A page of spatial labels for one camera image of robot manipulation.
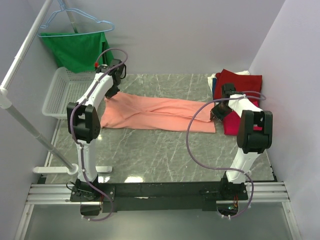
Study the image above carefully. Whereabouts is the green hanging t shirt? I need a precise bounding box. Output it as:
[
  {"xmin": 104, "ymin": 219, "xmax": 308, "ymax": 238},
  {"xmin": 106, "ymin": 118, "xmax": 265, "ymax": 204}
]
[{"xmin": 40, "ymin": 32, "xmax": 114, "ymax": 73}]

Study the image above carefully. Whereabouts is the aluminium rail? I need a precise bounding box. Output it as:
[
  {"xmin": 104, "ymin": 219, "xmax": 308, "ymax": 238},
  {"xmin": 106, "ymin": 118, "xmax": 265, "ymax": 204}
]
[{"xmin": 26, "ymin": 182, "xmax": 290, "ymax": 205}]

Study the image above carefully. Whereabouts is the white plastic laundry basket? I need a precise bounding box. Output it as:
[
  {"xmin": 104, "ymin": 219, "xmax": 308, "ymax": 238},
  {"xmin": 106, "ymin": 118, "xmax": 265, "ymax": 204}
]
[{"xmin": 42, "ymin": 67, "xmax": 95, "ymax": 120}]

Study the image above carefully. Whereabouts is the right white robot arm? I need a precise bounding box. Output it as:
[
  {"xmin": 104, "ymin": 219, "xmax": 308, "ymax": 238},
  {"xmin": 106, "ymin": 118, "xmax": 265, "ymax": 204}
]
[{"xmin": 210, "ymin": 83, "xmax": 273, "ymax": 200}]

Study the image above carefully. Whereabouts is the blue folded shirt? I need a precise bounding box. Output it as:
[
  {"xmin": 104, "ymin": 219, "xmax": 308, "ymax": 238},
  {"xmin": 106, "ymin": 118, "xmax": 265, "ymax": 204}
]
[{"xmin": 211, "ymin": 77, "xmax": 222, "ymax": 100}]

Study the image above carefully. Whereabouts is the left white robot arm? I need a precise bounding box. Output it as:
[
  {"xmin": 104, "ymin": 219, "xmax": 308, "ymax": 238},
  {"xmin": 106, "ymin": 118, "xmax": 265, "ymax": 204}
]
[{"xmin": 66, "ymin": 59, "xmax": 126, "ymax": 201}]

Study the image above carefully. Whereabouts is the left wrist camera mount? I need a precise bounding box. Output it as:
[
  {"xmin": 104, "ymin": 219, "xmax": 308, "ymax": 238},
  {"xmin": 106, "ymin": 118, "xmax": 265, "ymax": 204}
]
[{"xmin": 94, "ymin": 62, "xmax": 110, "ymax": 74}]

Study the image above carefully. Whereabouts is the salmon pink t shirt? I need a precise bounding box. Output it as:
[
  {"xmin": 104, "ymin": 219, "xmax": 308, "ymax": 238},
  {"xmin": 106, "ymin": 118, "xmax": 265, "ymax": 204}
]
[{"xmin": 100, "ymin": 92, "xmax": 205, "ymax": 132}]

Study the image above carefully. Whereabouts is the magenta folded shirt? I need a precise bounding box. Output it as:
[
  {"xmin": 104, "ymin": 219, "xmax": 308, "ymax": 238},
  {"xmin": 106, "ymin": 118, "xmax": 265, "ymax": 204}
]
[{"xmin": 222, "ymin": 99, "xmax": 263, "ymax": 137}]

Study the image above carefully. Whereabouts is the light blue wire hanger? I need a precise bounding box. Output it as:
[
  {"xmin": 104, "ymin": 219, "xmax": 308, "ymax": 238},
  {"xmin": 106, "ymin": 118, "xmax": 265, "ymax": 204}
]
[{"xmin": 36, "ymin": 0, "xmax": 116, "ymax": 38}]

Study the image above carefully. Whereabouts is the dark red folded shirt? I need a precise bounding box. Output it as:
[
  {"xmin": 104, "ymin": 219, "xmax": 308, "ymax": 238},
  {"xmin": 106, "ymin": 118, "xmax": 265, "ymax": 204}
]
[{"xmin": 213, "ymin": 69, "xmax": 263, "ymax": 99}]

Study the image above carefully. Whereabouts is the white clothes rack frame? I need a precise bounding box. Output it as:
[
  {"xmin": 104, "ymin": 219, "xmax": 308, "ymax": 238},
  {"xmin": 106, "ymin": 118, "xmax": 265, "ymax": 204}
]
[{"xmin": 0, "ymin": 0, "xmax": 124, "ymax": 176}]

